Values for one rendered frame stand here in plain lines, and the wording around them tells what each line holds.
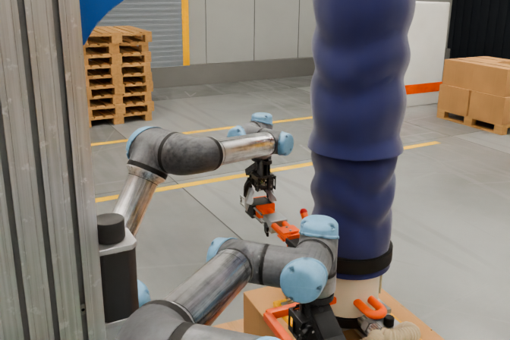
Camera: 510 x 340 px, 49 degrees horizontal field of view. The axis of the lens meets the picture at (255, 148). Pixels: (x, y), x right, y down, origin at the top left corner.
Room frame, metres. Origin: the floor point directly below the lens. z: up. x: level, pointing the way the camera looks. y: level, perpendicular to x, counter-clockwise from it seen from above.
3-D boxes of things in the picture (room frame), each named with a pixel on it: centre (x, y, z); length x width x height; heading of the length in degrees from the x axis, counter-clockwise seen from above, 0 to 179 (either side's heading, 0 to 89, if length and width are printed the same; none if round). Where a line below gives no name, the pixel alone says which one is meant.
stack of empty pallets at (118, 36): (8.35, 2.26, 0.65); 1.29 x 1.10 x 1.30; 29
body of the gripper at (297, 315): (0.99, -0.12, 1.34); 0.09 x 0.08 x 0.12; 23
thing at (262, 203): (1.90, -0.02, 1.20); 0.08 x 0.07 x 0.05; 23
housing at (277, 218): (1.77, -0.07, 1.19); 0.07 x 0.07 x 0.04; 23
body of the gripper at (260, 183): (1.87, -0.03, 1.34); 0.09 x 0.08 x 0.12; 23
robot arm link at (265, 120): (1.87, -0.02, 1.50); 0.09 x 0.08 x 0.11; 143
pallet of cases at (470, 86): (8.14, -3.55, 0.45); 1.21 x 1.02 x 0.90; 29
